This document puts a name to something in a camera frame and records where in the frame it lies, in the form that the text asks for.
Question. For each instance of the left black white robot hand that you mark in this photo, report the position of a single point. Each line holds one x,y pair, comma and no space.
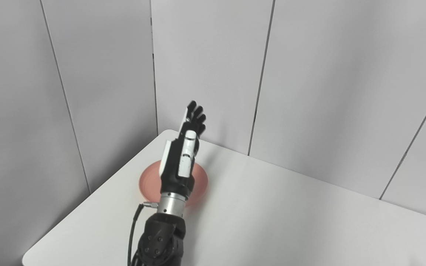
182,159

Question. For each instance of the pink round plate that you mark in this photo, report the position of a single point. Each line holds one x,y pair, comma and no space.
201,181

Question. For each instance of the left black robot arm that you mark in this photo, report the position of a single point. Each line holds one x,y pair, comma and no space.
163,232

